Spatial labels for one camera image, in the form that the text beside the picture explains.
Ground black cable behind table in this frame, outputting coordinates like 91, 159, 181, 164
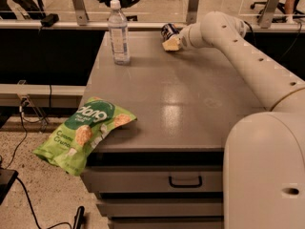
242, 20, 257, 48

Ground black box on floor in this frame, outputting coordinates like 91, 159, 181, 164
0, 169, 18, 205

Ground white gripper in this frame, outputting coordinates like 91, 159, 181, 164
162, 23, 210, 52

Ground grey drawer cabinet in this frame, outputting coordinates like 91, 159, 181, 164
81, 31, 262, 229

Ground black floor cable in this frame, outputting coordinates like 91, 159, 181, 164
6, 98, 74, 229

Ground metal bracket post left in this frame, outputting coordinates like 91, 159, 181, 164
72, 0, 89, 26

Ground black chair base right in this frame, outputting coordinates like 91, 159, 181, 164
250, 0, 305, 24

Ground clear plastic water bottle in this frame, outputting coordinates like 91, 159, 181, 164
108, 0, 130, 65

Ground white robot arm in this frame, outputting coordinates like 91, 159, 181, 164
161, 11, 305, 229

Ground black drawer handle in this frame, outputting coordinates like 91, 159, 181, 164
168, 176, 203, 189

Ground metal bracket post middle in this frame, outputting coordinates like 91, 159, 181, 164
186, 0, 199, 25

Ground black power adapter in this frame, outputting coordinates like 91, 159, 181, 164
41, 13, 59, 28

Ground green chips bag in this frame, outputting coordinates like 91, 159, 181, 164
33, 97, 136, 176

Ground metal bracket post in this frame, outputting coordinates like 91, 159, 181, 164
257, 0, 279, 29
72, 0, 89, 26
186, 0, 199, 25

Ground metal bracket post right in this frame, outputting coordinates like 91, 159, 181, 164
257, 0, 279, 29

